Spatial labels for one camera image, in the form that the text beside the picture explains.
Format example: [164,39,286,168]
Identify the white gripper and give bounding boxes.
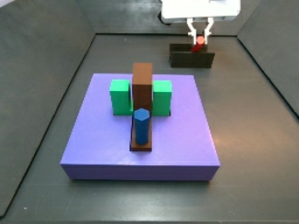
[162,0,241,45]

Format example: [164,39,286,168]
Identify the red peg object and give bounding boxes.
[191,36,206,53]

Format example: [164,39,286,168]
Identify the purple board base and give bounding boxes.
[60,73,221,181]

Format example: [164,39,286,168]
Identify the black angled holder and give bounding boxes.
[170,44,215,68]

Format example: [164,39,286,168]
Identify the green right block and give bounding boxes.
[152,80,174,116]

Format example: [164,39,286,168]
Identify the green block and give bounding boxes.
[152,80,174,116]
[110,80,132,116]

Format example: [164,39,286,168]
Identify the brown tall block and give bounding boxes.
[130,63,154,151]

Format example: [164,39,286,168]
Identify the green left block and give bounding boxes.
[110,80,132,116]

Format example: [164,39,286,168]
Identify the blue hexagonal peg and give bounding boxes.
[135,108,151,145]

